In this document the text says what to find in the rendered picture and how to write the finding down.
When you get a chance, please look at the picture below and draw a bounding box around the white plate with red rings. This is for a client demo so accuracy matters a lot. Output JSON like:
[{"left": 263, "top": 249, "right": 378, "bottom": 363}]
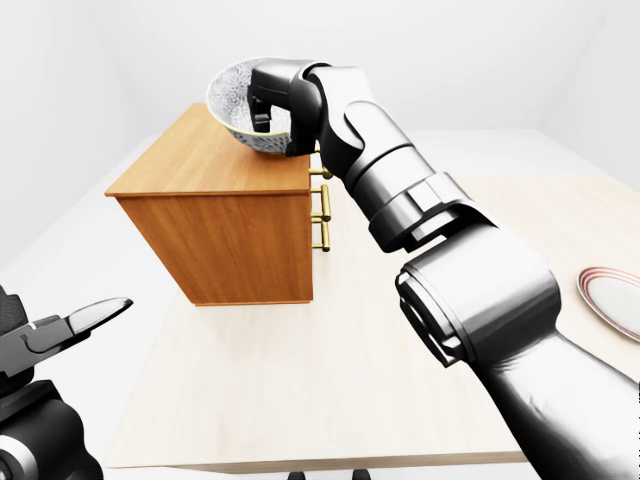
[{"left": 576, "top": 267, "right": 640, "bottom": 344}]

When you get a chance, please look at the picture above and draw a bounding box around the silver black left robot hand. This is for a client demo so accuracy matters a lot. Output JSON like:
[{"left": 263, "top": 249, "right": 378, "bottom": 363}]
[{"left": 0, "top": 284, "right": 134, "bottom": 389}]

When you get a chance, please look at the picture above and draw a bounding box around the patterned black white bowl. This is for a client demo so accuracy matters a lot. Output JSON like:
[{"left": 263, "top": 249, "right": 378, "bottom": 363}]
[{"left": 205, "top": 57, "right": 294, "bottom": 156}]

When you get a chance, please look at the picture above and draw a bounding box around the wooden cabinet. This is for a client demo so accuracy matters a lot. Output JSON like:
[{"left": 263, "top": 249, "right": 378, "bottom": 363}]
[{"left": 104, "top": 102, "right": 322, "bottom": 307}]

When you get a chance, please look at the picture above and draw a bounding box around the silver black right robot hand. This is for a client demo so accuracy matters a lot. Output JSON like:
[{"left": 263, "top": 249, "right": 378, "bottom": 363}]
[{"left": 246, "top": 58, "right": 327, "bottom": 159}]

